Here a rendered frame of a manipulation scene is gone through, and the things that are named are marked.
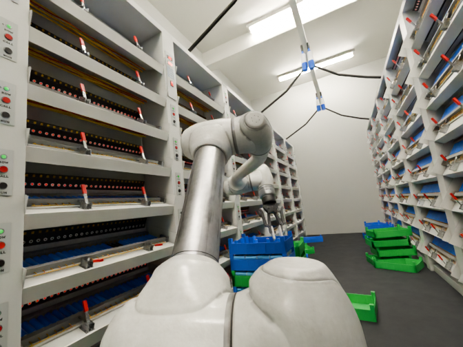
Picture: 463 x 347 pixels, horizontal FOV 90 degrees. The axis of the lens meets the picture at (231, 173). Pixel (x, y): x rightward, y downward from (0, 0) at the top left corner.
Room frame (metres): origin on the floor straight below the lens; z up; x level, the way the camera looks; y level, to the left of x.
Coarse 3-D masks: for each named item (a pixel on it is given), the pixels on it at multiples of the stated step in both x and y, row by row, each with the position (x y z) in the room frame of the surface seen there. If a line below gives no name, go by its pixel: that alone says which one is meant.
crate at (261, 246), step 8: (288, 232) 1.30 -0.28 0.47; (232, 240) 1.26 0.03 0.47; (264, 240) 1.38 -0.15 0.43; (272, 240) 1.36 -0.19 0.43; (280, 240) 1.14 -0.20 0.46; (288, 240) 1.21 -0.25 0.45; (232, 248) 1.25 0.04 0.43; (240, 248) 1.23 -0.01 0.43; (248, 248) 1.21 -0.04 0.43; (256, 248) 1.19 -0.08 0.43; (264, 248) 1.18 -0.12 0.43; (272, 248) 1.16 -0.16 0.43; (280, 248) 1.14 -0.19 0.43; (288, 248) 1.19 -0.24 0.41
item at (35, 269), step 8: (152, 240) 1.09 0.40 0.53; (160, 240) 1.14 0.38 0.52; (112, 248) 0.92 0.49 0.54; (120, 248) 0.94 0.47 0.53; (128, 248) 0.97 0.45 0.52; (136, 248) 1.01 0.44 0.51; (80, 256) 0.81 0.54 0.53; (88, 256) 0.83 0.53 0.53; (96, 256) 0.85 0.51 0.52; (40, 264) 0.71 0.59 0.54; (48, 264) 0.72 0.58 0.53; (56, 264) 0.74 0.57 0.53; (64, 264) 0.76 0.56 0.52; (32, 272) 0.68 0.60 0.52; (40, 272) 0.70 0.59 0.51; (48, 272) 0.71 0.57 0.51
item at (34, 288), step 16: (64, 240) 0.87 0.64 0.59; (80, 240) 0.92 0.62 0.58; (112, 256) 0.91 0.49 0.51; (128, 256) 0.93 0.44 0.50; (144, 256) 0.99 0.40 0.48; (160, 256) 1.08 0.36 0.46; (64, 272) 0.74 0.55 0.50; (80, 272) 0.75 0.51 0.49; (96, 272) 0.81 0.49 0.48; (112, 272) 0.87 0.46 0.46; (32, 288) 0.65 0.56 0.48; (48, 288) 0.68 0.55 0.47; (64, 288) 0.72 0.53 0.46
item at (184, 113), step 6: (180, 108) 1.28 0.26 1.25; (186, 108) 1.60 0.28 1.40; (192, 108) 1.42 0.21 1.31; (180, 114) 1.43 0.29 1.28; (186, 114) 1.33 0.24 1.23; (192, 114) 1.38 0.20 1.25; (198, 114) 1.74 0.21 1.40; (180, 120) 1.52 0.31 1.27; (186, 120) 1.49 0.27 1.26; (192, 120) 1.56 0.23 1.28; (198, 120) 1.45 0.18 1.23; (204, 120) 1.50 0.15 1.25
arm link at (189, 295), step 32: (192, 128) 0.76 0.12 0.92; (224, 128) 0.74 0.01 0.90; (224, 160) 0.71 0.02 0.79; (192, 192) 0.57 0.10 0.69; (192, 224) 0.50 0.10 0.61; (192, 256) 0.44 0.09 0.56; (160, 288) 0.39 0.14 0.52; (192, 288) 0.39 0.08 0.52; (224, 288) 0.41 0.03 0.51; (128, 320) 0.37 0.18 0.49; (160, 320) 0.36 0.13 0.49; (192, 320) 0.35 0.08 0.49; (224, 320) 0.35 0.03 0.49
